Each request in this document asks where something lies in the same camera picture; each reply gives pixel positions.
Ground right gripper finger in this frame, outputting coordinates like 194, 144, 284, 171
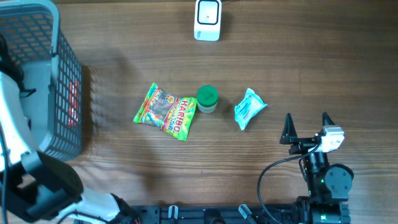
322, 112, 335, 126
279, 113, 298, 144

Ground light blue tissue packet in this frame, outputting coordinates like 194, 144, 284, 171
234, 88, 267, 130

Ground green lid plastic jar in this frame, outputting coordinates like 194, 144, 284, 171
197, 85, 219, 113

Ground green Haribo candy bag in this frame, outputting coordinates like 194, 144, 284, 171
133, 83, 197, 141

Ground red package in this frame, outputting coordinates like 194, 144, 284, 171
68, 81, 80, 128

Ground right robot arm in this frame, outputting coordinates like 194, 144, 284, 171
280, 112, 354, 224

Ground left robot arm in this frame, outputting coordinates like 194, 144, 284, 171
1, 37, 141, 223

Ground white barcode scanner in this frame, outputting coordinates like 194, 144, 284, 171
194, 0, 222, 42

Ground grey plastic mesh basket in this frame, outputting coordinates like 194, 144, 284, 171
1, 1, 83, 161

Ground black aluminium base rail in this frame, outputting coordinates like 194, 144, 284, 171
130, 203, 351, 224

